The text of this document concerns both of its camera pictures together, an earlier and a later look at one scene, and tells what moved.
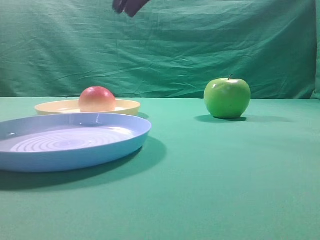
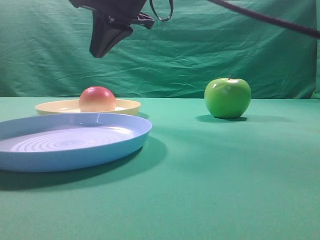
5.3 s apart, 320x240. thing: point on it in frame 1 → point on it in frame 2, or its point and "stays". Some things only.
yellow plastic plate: x=72 y=106 stays
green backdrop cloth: x=56 y=49 stays
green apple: x=227 y=99 stays
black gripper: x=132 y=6 → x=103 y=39
